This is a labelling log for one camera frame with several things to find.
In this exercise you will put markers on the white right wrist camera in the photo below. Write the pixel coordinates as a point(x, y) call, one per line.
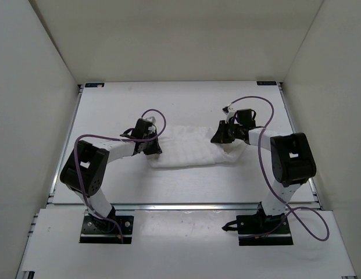
point(229, 112)

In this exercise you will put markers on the left blue corner label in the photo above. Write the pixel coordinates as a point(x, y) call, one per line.
point(94, 85)

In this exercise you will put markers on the blue corner label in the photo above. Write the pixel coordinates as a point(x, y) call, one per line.
point(94, 85)
point(266, 83)

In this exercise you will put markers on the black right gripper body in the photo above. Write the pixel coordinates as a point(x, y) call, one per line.
point(233, 131)

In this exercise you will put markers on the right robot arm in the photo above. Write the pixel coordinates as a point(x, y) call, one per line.
point(292, 161)

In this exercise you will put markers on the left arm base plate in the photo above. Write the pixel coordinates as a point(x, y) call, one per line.
point(98, 231)

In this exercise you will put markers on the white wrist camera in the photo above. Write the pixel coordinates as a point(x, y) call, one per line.
point(151, 120)
point(229, 112)

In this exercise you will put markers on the right blue corner label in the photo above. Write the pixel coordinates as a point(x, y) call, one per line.
point(266, 83)

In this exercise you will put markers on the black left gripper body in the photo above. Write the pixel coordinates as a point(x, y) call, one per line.
point(153, 133)

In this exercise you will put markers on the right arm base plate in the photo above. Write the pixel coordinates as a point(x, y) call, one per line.
point(260, 229)

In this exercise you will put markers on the white pleated skirt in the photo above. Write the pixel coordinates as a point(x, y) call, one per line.
point(189, 146)

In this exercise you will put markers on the aluminium table rail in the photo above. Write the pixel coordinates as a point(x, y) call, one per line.
point(186, 206)

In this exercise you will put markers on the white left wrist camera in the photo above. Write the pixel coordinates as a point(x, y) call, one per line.
point(151, 120)

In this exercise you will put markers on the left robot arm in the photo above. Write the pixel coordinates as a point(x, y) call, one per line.
point(85, 168)

